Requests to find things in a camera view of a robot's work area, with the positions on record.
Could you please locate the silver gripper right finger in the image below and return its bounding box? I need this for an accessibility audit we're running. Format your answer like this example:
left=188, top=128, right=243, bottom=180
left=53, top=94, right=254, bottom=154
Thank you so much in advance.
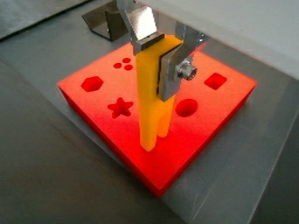
left=157, top=22, right=209, bottom=102

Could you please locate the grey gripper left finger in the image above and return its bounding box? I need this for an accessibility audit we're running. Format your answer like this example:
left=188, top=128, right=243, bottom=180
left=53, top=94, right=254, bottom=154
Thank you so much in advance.
left=116, top=0, right=164, bottom=55

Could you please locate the yellow two-pronged peg object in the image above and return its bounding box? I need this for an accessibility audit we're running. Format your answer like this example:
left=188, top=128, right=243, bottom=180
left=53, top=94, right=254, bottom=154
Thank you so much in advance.
left=135, top=35, right=181, bottom=151

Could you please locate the black regrasp stand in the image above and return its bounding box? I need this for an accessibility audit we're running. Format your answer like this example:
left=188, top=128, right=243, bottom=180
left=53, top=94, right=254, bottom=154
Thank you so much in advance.
left=81, top=0, right=127, bottom=42

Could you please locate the red foam fixture block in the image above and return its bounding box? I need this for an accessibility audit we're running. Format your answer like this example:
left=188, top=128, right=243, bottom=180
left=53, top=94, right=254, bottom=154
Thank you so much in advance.
left=59, top=37, right=258, bottom=196

